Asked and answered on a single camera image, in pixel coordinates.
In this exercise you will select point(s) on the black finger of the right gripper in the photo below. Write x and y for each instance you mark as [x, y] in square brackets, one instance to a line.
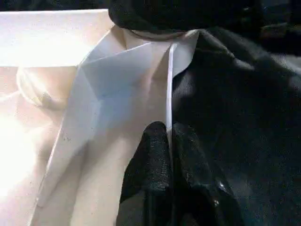
[176, 14]

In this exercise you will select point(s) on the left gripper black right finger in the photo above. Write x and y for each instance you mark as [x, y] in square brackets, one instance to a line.
[195, 179]

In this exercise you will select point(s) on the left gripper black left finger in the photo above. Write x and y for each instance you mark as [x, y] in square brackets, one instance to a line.
[148, 169]

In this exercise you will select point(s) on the white plastic table top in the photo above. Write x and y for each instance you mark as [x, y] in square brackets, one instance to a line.
[47, 35]

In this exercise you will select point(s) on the black plastic mat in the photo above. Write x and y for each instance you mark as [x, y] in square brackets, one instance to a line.
[235, 94]

